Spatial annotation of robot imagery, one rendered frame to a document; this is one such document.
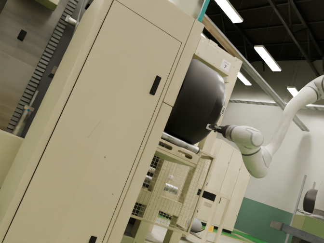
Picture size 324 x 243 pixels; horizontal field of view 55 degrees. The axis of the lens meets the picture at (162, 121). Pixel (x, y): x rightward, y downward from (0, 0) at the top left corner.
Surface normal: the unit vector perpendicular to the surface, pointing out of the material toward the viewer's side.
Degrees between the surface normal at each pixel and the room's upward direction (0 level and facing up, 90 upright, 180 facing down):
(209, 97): 87
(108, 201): 90
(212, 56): 90
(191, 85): 85
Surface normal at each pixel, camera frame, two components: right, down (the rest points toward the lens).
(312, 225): -0.22, -0.27
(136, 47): 0.46, 0.00
